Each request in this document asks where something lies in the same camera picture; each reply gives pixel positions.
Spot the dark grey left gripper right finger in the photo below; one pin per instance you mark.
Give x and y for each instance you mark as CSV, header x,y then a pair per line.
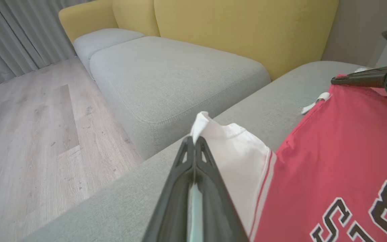
x,y
217,208

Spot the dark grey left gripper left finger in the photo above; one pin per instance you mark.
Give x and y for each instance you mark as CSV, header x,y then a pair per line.
x,y
173,208

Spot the red basketball jersey white trim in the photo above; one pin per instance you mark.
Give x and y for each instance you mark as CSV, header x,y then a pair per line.
x,y
331,151

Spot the wide yellow sofa back cushion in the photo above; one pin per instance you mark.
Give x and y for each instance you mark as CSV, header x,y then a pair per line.
x,y
247,30

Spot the long grey sofa seat cushion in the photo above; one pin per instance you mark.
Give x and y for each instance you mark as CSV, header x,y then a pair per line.
x,y
180,77

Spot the short grey sofa seat cushion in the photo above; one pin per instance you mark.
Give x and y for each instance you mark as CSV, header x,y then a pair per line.
x,y
102,38

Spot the narrow yellow sofa back cushion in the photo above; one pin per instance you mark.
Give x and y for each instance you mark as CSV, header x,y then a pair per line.
x,y
134,16

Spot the yellow sofa armrest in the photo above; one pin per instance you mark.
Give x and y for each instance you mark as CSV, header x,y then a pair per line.
x,y
86,16

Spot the grey pleated curtain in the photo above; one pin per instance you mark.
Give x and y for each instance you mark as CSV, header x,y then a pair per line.
x,y
12,33

